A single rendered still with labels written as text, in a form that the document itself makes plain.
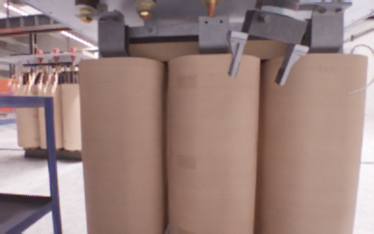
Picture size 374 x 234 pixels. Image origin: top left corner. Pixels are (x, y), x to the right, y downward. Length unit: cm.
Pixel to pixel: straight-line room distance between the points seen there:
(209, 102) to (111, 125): 42
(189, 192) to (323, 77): 69
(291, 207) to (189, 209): 42
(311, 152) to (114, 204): 85
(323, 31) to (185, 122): 65
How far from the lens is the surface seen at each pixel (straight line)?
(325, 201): 96
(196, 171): 80
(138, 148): 84
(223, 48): 82
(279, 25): 49
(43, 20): 1277
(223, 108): 75
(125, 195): 92
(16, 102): 70
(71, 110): 306
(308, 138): 85
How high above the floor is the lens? 89
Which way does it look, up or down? 4 degrees down
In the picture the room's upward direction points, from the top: straight up
